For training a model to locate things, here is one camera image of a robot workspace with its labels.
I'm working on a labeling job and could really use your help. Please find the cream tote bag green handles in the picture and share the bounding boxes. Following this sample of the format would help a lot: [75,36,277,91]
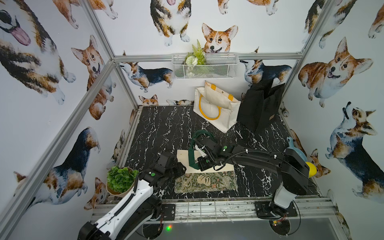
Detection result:
[175,130,238,194]

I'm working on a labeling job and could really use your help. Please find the cream tote bag yellow handles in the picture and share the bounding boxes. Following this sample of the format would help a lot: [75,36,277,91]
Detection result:
[194,82,241,134]

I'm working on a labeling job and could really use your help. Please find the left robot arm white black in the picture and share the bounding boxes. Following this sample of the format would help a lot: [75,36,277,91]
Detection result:
[78,152,187,240]

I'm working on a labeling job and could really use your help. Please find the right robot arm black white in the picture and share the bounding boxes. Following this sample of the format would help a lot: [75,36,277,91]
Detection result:
[193,137,310,210]

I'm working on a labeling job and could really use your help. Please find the black canvas tote bag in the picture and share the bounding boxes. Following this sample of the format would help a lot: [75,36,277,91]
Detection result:
[237,80,285,134]

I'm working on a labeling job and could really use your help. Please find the potted green plant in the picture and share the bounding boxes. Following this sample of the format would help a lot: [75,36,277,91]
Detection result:
[107,166,139,198]

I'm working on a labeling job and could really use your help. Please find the light blue dustpan scoop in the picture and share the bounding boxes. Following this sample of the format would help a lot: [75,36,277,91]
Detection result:
[287,137,307,162]

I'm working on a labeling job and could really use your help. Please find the artificial fern and white flower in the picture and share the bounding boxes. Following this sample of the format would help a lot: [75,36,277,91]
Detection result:
[184,41,207,78]

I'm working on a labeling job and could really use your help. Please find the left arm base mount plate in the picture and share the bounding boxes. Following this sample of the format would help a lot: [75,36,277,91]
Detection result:
[156,204,176,221]

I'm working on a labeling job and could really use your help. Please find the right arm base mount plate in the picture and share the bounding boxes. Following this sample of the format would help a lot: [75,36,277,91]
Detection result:
[255,201,298,220]

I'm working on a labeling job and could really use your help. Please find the white wire wall basket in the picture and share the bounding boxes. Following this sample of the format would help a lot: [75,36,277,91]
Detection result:
[172,54,240,80]

